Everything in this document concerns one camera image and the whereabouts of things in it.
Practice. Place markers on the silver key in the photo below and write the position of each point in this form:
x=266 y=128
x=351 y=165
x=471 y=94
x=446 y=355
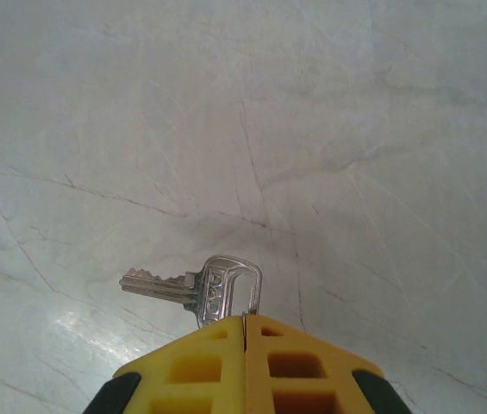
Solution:
x=213 y=293

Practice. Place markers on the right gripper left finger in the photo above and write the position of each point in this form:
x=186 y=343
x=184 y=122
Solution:
x=191 y=375

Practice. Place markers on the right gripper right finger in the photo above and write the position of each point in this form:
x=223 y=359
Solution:
x=303 y=375

